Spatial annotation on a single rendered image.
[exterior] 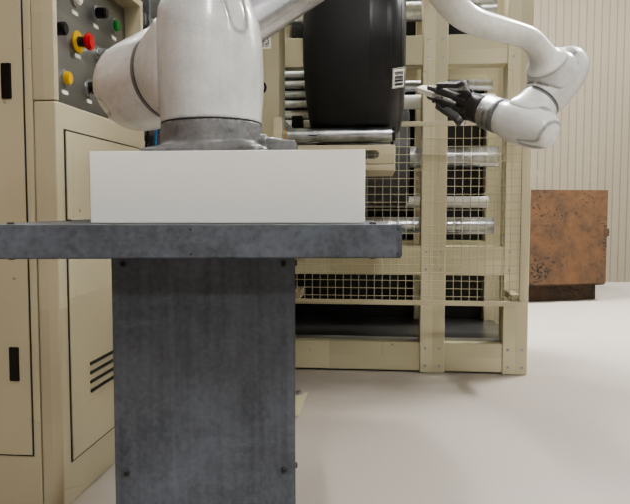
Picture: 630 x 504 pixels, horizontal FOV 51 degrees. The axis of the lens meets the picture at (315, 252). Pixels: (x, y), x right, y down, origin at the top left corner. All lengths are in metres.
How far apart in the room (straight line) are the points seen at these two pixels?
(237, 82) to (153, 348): 0.39
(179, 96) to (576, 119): 5.77
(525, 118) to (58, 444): 1.31
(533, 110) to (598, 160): 4.93
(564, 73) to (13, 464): 1.57
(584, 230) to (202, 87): 4.38
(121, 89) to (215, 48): 0.22
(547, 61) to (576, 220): 3.43
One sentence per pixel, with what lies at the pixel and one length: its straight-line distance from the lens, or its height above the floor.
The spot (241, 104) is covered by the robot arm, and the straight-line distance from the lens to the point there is 0.99.
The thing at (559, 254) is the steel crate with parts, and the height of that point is 0.35.
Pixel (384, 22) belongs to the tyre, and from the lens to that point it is 2.03.
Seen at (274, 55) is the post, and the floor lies 1.16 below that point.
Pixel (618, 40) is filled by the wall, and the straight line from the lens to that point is 6.86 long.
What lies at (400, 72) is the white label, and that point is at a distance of 2.03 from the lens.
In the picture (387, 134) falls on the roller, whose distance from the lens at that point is 2.09.
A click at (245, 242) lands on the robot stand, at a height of 0.63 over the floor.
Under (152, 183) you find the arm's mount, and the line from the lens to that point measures 0.89.
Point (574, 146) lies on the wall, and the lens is 6.56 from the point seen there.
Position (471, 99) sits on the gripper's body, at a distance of 1.83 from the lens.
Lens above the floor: 0.67
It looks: 4 degrees down
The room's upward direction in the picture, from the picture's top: straight up
